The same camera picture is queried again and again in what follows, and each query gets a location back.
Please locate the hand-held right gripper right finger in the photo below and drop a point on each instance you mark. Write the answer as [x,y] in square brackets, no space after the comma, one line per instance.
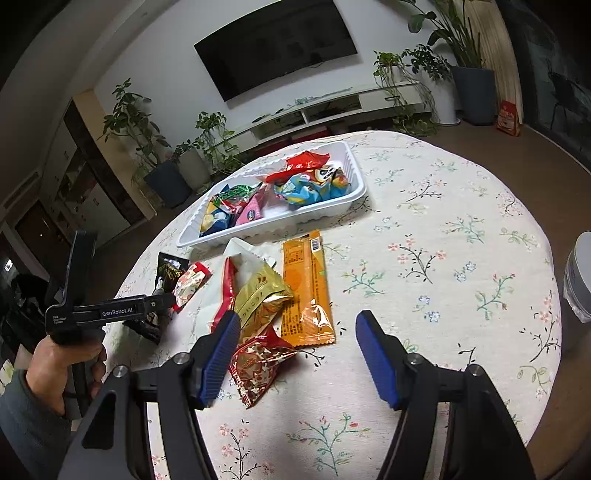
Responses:
[378,360]

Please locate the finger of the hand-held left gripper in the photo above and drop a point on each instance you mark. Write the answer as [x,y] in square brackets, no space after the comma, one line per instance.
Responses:
[162,300]

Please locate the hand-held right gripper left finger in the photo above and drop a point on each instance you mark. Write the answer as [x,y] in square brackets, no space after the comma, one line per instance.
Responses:
[219,360]

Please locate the black snack packet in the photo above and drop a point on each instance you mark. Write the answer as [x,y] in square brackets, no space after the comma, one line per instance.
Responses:
[168,270]

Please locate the pink floral snack packet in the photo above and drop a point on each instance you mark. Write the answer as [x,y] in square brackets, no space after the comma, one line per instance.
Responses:
[189,284]

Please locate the red patterned snack packet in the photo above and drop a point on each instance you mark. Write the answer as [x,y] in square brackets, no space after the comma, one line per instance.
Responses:
[256,364]

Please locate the gold snack packet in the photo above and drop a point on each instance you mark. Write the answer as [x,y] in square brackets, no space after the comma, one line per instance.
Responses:
[258,295]

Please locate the white red-edged snack packet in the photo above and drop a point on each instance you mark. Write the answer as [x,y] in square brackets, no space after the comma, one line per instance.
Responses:
[242,258]

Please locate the blue chip packet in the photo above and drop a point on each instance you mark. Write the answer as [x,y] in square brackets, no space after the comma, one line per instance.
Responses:
[214,220]

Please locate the orange snack packet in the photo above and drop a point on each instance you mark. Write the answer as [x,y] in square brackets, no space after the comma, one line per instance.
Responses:
[302,286]

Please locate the green snack packet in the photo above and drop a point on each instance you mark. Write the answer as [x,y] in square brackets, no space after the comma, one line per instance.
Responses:
[235,191]

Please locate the white plastic tray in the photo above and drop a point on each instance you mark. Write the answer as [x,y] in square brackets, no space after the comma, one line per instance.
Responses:
[272,214]

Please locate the light blue panda snack packet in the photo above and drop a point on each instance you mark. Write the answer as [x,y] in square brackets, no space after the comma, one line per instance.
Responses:
[304,189]

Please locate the red chip packet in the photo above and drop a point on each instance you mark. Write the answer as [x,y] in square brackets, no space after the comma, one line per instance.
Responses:
[302,162]

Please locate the person's left forearm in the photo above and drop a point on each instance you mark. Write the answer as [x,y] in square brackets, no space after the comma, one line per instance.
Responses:
[27,424]

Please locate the person's left hand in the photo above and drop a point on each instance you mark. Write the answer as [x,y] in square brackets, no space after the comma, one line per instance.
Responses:
[60,369]

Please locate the tall plant in dark pot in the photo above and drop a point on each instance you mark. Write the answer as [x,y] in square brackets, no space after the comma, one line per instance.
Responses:
[168,182]

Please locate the small plant in grey pot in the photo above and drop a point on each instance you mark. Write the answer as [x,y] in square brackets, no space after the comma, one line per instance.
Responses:
[194,168]

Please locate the trailing green plant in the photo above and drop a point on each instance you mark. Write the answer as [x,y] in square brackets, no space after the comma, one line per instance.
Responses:
[388,64]
[214,134]

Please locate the white low television cabinet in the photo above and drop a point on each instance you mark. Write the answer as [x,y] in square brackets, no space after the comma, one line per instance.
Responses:
[282,121]

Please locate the white round trash can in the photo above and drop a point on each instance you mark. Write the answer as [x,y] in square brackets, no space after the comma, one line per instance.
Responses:
[579,277]

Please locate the bushy plant in white pot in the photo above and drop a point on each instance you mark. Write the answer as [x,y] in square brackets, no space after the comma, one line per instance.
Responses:
[445,104]

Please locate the red paper bag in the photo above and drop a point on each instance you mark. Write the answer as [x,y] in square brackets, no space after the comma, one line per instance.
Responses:
[508,119]

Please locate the large-leaf plant in dark pot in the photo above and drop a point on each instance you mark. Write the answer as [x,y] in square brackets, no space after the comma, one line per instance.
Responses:
[478,92]

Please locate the beige curtain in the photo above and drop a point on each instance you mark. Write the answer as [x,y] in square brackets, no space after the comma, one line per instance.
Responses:
[498,55]

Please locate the glass sliding door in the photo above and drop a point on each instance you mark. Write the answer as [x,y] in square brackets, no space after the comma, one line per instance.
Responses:
[554,46]

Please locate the white and brown wall cabinet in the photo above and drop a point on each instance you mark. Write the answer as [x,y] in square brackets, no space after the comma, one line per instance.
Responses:
[83,184]

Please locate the black wall television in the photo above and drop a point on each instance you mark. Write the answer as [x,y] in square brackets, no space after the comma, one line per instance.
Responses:
[277,46]

